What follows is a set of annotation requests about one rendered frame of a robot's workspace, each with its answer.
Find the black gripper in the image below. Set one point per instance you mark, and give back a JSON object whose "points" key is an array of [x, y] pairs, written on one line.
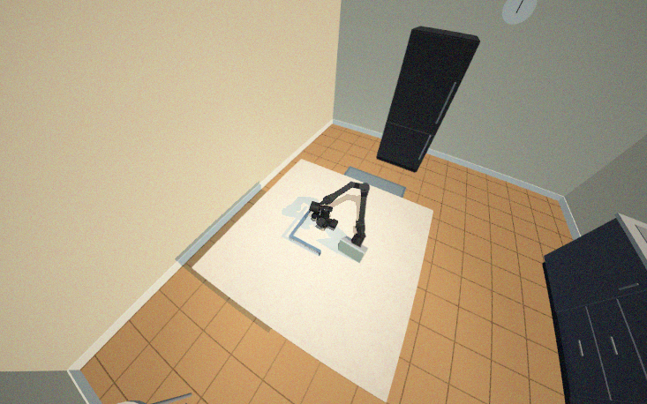
{"points": [[330, 222]]}

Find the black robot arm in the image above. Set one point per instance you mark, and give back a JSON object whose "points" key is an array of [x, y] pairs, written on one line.
{"points": [[360, 236]]}

